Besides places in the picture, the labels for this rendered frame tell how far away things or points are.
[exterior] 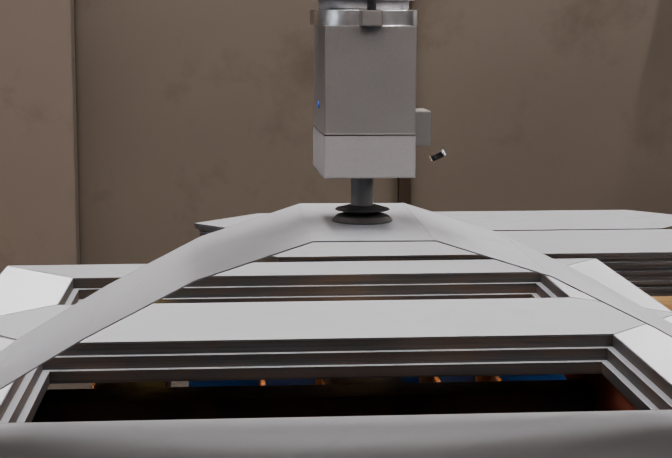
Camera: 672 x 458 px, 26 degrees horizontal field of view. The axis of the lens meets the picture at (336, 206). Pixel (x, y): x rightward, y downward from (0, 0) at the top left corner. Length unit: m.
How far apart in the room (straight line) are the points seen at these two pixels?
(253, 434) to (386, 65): 0.31
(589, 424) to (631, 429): 0.03
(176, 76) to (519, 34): 1.18
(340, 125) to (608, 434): 0.33
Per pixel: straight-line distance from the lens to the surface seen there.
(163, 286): 0.99
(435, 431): 1.12
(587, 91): 5.14
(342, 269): 1.78
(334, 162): 0.99
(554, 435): 1.12
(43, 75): 4.76
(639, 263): 1.95
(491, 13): 5.04
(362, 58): 0.98
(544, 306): 1.58
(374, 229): 0.99
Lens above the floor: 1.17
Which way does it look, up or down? 8 degrees down
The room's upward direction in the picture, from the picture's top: straight up
